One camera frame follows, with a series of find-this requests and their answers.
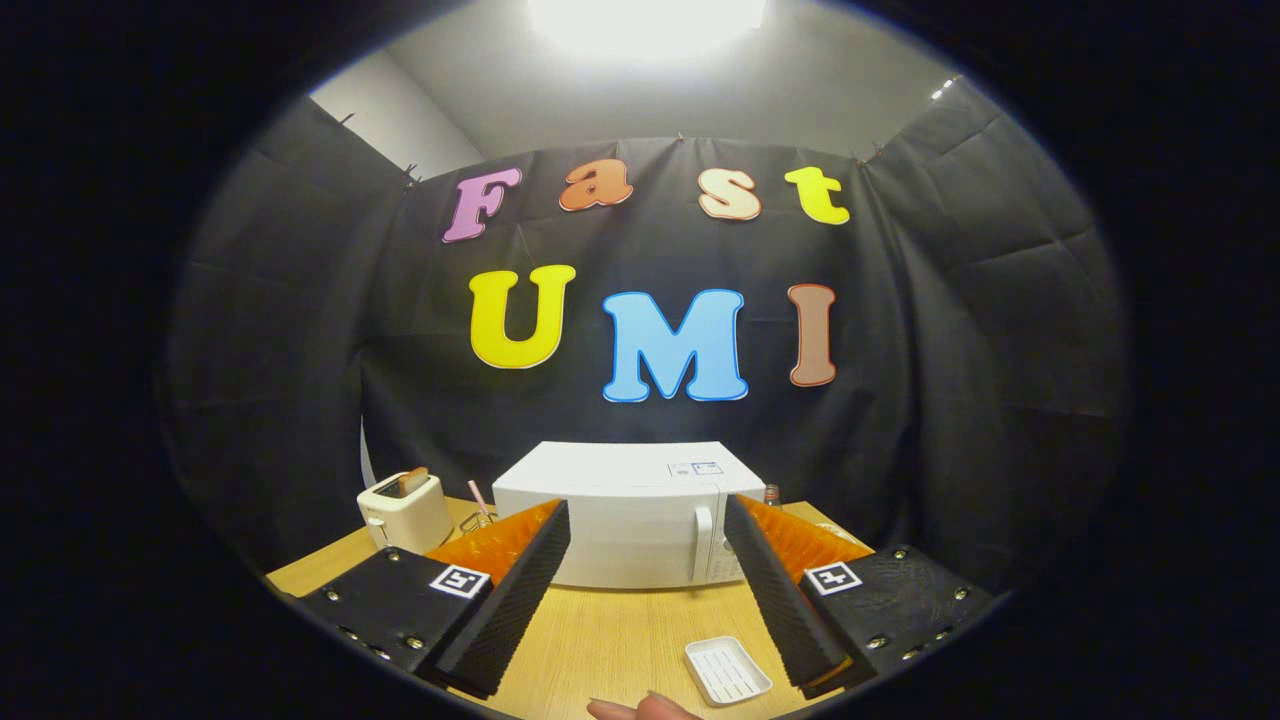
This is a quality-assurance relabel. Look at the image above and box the white toaster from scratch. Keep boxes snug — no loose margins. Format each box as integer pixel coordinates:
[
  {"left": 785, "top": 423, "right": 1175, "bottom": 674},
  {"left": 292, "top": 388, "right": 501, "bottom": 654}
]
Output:
[{"left": 357, "top": 470, "right": 456, "bottom": 556}]

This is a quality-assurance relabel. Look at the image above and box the small white ribbed tray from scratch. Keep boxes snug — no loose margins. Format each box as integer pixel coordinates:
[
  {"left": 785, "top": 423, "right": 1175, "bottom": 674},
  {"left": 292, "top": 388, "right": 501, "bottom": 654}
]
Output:
[{"left": 684, "top": 635, "right": 774, "bottom": 708}]

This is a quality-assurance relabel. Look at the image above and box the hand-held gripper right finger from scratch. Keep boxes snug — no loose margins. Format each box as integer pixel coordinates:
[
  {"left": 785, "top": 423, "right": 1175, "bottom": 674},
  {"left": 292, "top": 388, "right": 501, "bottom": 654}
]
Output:
[{"left": 722, "top": 494, "right": 996, "bottom": 701}]

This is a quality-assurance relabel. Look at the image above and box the white microwave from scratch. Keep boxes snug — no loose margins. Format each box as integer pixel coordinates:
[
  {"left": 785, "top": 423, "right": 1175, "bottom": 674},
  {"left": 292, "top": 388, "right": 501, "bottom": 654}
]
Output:
[{"left": 492, "top": 441, "right": 769, "bottom": 591}]

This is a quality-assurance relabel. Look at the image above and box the ceiling light panel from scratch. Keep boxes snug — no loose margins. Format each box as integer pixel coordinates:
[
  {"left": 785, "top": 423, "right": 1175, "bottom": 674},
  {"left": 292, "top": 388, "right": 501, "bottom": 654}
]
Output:
[{"left": 525, "top": 0, "right": 771, "bottom": 66}]

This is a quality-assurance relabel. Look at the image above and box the black backdrop cloth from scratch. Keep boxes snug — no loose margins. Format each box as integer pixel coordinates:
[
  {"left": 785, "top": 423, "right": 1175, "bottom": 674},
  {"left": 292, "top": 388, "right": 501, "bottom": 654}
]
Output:
[{"left": 155, "top": 75, "right": 1136, "bottom": 596}]

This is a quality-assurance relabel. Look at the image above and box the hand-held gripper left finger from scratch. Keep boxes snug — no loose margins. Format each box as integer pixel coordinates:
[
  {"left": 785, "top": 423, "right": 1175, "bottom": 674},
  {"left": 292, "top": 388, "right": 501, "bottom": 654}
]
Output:
[{"left": 298, "top": 498, "right": 573, "bottom": 701}]

